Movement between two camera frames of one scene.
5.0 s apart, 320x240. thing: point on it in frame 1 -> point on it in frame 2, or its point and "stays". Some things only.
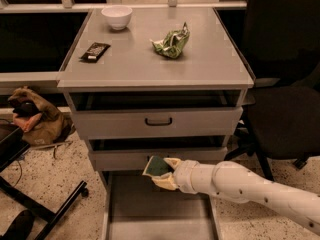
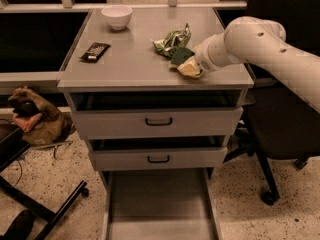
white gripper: [185, 176] -> [204, 59]
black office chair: [281, 28] stays
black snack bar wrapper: [95, 52] stays
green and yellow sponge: [156, 166] -> [179, 56]
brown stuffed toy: [39, 123] stays
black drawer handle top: [158, 124] stays
